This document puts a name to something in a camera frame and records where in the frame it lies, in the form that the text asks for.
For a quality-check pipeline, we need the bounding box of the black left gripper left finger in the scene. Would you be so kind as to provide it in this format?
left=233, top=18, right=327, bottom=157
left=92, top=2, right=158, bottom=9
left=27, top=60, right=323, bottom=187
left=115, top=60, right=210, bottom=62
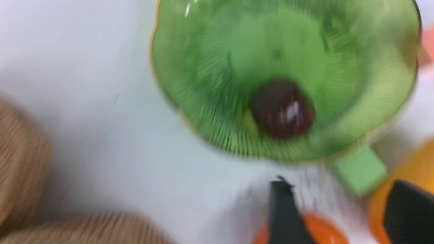
left=270, top=176, right=315, bottom=244

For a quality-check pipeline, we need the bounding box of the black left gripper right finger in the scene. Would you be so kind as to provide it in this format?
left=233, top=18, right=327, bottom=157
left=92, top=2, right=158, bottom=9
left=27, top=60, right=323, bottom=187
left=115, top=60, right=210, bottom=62
left=383, top=180, right=434, bottom=244

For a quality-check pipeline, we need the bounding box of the purple toy mangosteen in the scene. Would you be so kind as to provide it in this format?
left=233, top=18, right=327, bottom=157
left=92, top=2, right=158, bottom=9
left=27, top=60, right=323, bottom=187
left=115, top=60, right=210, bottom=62
left=249, top=79, right=316, bottom=140

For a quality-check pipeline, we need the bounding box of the orange toy persimmon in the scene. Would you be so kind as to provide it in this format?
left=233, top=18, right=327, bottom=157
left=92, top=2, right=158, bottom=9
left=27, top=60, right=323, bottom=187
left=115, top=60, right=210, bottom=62
left=253, top=212, right=350, bottom=244

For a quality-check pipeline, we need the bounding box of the orange toy mango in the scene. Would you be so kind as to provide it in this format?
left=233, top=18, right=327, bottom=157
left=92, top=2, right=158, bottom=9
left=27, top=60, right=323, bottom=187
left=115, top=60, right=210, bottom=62
left=368, top=140, right=434, bottom=244

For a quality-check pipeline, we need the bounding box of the green foam cube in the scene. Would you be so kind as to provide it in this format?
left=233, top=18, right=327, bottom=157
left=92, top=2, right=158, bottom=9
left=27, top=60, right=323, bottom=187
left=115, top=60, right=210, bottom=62
left=331, top=145, right=389, bottom=198

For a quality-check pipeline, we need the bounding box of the green glass leaf plate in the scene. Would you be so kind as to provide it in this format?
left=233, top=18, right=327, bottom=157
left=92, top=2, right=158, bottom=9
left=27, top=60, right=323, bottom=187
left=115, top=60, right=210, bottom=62
left=150, top=0, right=422, bottom=163

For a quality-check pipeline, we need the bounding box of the orange foam cube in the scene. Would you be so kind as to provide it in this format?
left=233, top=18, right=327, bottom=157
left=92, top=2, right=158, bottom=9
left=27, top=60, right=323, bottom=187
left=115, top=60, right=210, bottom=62
left=417, top=26, right=434, bottom=68

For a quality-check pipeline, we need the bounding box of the woven rattan basket lid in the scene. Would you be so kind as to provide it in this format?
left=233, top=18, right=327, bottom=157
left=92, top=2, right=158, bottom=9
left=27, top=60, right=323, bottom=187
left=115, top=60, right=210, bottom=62
left=1, top=213, right=174, bottom=244

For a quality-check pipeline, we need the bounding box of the woven rattan basket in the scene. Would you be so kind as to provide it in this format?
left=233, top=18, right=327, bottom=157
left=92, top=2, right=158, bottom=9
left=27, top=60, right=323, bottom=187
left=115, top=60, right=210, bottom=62
left=0, top=95, right=52, bottom=235

